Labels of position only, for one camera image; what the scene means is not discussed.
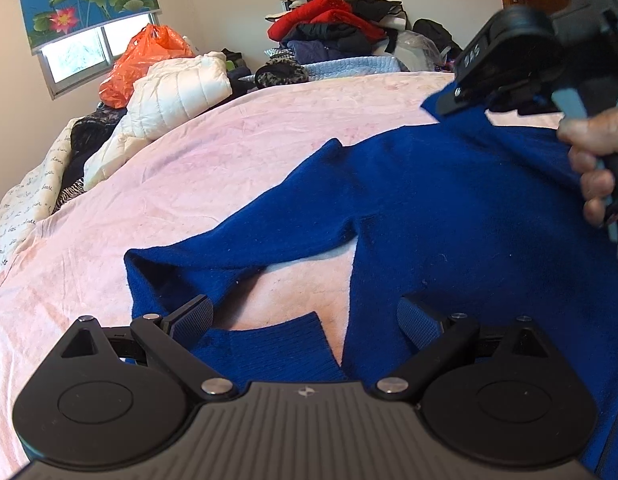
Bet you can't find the dark zebra pattern cloth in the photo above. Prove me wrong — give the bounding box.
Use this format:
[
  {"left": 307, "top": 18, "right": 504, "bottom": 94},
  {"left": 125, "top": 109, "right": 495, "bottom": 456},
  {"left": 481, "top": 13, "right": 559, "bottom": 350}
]
[{"left": 53, "top": 102, "right": 127, "bottom": 215}]

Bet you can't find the person's right hand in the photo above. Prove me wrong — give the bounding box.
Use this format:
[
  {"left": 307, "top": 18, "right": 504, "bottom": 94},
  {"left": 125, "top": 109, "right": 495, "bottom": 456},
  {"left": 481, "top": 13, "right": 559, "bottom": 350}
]
[{"left": 558, "top": 109, "right": 618, "bottom": 229}]

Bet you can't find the orange plastic bag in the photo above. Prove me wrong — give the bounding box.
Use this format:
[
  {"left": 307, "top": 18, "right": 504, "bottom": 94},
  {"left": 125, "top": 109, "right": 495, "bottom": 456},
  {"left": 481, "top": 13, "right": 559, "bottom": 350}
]
[{"left": 98, "top": 23, "right": 196, "bottom": 109}]

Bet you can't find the white script print quilt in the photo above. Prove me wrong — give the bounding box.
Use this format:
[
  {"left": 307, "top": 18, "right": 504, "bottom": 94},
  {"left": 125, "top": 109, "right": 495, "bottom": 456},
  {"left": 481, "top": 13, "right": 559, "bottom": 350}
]
[{"left": 0, "top": 117, "right": 85, "bottom": 286}]

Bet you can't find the pink bed blanket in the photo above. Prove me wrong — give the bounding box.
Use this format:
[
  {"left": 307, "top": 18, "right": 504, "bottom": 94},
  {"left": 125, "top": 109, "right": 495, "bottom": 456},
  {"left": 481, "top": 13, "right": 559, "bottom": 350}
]
[{"left": 0, "top": 71, "right": 570, "bottom": 476}]

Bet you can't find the black bag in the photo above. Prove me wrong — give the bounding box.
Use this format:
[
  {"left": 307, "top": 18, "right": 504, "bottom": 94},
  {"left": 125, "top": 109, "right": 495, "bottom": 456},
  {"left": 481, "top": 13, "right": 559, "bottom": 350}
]
[{"left": 412, "top": 18, "right": 464, "bottom": 61}]

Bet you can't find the light blue knitted blanket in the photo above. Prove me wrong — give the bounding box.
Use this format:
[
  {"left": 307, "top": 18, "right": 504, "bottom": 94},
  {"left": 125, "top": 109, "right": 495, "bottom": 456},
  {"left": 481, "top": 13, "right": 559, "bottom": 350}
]
[{"left": 239, "top": 56, "right": 411, "bottom": 92}]

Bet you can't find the pile of dark clothes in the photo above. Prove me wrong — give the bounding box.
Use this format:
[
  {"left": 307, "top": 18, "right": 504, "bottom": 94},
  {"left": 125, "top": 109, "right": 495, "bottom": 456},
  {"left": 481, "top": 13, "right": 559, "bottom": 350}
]
[{"left": 265, "top": 0, "right": 415, "bottom": 61}]

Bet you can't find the leopard print cloth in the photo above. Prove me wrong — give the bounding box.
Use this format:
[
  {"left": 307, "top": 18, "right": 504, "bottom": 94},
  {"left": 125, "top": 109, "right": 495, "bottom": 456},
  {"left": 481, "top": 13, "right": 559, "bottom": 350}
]
[{"left": 254, "top": 57, "right": 310, "bottom": 89}]

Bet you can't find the white puffer jacket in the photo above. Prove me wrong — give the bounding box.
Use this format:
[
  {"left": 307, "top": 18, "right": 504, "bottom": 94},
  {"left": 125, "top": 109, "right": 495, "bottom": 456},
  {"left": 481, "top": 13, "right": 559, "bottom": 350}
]
[{"left": 83, "top": 52, "right": 233, "bottom": 192}]

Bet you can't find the red garment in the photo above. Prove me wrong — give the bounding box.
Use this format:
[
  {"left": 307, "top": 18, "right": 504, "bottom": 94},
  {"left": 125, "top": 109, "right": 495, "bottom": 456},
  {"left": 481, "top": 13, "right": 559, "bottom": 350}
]
[{"left": 267, "top": 0, "right": 387, "bottom": 42}]

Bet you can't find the clear plastic bag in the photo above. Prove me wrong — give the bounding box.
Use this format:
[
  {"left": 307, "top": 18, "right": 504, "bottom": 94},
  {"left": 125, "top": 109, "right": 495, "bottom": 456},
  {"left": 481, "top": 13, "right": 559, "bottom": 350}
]
[{"left": 386, "top": 30, "right": 442, "bottom": 73}]

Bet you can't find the blue knit sweater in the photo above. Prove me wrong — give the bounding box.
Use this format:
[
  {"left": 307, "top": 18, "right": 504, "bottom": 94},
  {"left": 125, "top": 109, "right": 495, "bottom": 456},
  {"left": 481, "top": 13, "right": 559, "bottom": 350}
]
[{"left": 123, "top": 91, "right": 618, "bottom": 480}]

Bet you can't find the window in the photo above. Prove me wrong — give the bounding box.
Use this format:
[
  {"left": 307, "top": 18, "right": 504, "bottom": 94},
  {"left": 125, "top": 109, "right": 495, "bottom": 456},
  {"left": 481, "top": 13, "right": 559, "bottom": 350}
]
[{"left": 38, "top": 10, "right": 162, "bottom": 101}]

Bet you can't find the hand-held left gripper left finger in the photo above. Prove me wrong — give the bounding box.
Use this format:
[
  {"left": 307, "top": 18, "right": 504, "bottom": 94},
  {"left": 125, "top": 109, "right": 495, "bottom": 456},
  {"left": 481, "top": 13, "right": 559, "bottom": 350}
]
[{"left": 59, "top": 294, "right": 237, "bottom": 402}]

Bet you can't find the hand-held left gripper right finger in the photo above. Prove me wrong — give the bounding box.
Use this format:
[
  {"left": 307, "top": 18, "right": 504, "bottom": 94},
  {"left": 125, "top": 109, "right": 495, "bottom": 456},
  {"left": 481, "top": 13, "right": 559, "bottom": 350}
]
[{"left": 375, "top": 297, "right": 548, "bottom": 402}]

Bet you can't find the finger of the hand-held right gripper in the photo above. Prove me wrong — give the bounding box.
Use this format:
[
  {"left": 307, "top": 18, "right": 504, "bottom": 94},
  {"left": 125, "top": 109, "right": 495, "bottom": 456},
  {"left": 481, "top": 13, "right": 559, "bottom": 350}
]
[{"left": 435, "top": 78, "right": 496, "bottom": 117}]

